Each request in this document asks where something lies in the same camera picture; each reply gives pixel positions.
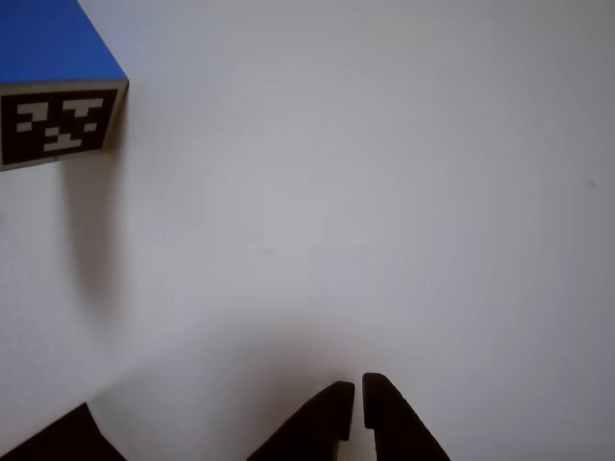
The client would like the wooden cube with blue face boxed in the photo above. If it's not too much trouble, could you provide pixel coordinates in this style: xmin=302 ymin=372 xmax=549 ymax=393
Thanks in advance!
xmin=0 ymin=0 xmax=130 ymax=173

